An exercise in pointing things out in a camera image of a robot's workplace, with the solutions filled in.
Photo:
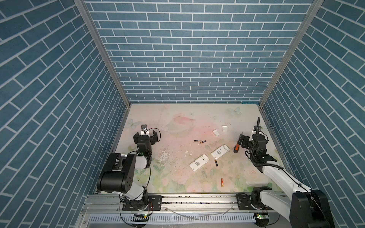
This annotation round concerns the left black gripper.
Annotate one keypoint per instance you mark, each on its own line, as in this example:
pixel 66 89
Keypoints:
pixel 153 138

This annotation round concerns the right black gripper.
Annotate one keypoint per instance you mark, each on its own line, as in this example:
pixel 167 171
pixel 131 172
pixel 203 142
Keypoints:
pixel 246 139

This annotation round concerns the orange black screwdriver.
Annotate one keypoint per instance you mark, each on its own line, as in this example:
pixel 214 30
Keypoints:
pixel 238 144

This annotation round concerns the white battery cover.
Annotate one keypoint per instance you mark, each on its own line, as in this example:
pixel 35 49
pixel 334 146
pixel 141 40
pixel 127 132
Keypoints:
pixel 224 128
pixel 216 133

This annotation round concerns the white remote control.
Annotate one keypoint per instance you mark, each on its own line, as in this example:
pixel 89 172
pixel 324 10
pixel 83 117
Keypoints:
pixel 219 152
pixel 199 162

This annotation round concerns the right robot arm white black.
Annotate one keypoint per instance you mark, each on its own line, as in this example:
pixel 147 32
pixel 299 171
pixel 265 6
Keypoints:
pixel 302 206

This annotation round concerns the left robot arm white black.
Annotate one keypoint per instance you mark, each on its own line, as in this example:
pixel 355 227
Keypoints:
pixel 117 175

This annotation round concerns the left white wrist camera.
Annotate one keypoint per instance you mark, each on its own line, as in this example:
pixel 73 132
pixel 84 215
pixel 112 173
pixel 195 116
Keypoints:
pixel 144 130

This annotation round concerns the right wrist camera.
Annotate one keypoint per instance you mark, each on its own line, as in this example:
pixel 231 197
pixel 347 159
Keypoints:
pixel 256 130

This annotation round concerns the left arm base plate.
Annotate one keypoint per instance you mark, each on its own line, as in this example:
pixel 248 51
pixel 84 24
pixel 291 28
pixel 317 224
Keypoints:
pixel 147 203

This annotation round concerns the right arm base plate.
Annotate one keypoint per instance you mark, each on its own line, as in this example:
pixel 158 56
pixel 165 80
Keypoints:
pixel 244 203

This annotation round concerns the aluminium front rail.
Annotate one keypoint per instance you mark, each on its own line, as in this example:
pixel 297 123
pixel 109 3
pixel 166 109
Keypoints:
pixel 178 202

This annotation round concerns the white slotted cable duct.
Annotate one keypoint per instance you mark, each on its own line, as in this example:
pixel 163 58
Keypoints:
pixel 171 218

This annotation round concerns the left aluminium corner post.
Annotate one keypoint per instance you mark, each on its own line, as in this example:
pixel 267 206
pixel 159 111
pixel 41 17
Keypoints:
pixel 86 16

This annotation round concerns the aluminium corner post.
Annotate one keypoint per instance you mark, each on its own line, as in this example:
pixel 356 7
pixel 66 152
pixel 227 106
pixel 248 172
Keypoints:
pixel 312 11
pixel 86 16

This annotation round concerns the right aluminium corner post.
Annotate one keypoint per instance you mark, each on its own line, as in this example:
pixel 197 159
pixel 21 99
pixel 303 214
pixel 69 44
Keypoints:
pixel 312 11

